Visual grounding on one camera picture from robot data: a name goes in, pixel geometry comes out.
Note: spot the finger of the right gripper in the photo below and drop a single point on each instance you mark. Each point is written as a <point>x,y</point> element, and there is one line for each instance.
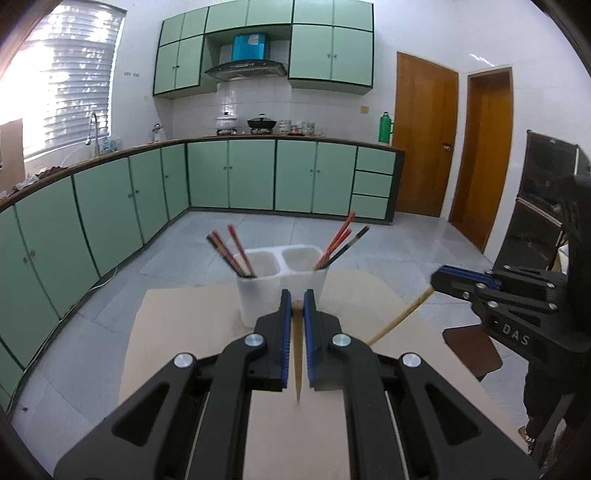
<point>523,281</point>
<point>461,283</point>

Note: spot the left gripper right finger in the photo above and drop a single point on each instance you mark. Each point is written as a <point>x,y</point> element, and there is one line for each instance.
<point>403,419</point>

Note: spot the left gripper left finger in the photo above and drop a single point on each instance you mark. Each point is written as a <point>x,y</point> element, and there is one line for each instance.
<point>190,419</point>

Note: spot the plain bamboo chopstick two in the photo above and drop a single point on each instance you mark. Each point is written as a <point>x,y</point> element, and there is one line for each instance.
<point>403,316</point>

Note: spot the red-ended bamboo chopstick two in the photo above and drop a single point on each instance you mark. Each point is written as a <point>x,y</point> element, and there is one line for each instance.
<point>332,247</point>

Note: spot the red-ended bamboo chopstick four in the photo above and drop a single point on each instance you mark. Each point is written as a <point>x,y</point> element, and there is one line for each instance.
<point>344,226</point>

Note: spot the red-ended bamboo chopstick three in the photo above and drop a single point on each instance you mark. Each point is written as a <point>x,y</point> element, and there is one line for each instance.
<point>218,236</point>

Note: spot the plain bamboo chopstick one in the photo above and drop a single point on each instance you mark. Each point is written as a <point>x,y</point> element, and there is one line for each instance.
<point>298,341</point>

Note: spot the red-ended bamboo chopstick one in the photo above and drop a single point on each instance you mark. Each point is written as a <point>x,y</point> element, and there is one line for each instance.
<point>238,244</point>

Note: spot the green lower kitchen cabinets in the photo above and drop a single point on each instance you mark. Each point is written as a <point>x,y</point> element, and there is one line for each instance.
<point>63,234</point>

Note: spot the green kitchen cabinets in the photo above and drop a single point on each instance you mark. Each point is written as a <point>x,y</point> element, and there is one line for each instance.
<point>63,234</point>
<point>313,44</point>

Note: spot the green upper kitchen cabinets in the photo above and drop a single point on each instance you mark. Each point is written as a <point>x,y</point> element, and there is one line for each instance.
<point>313,44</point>

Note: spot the brown stool seat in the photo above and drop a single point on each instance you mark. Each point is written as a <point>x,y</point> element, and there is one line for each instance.
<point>475,349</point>

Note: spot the dark shelf unit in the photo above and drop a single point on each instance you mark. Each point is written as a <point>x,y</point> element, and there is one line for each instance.
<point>535,231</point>

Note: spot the black chopstick right cup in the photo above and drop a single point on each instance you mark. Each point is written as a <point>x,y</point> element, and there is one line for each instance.
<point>345,247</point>

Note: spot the black chopstick cup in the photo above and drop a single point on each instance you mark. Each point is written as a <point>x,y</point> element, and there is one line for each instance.
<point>345,247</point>
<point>222,251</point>

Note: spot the right wooden door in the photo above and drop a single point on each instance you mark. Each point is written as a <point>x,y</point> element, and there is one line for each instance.
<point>485,155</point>

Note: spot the wooden door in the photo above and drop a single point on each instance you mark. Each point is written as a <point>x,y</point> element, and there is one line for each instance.
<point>425,127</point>
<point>485,155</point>

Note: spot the green thermos bottle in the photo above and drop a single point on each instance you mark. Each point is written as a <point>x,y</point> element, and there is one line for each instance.
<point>386,126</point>

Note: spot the white double utensil holder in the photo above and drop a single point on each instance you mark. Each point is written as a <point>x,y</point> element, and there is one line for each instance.
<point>278,268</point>

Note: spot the black chopstick left cup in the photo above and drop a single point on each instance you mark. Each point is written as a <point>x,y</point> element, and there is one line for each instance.
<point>222,251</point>

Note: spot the left wooden door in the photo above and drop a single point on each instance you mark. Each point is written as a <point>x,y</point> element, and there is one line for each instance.
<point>425,127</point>

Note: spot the black wok on stove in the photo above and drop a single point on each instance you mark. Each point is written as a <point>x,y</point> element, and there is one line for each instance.
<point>261,125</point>

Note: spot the white pot on stove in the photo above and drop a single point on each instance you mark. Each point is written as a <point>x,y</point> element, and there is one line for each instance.
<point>226,124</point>

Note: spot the chrome sink faucet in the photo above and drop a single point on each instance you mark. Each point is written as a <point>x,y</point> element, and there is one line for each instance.
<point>92,139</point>

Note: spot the cardboard box on counter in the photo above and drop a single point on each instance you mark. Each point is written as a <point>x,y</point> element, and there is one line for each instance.
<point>12,158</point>

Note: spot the range hood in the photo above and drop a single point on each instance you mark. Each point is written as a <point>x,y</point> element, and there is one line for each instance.
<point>249,58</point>

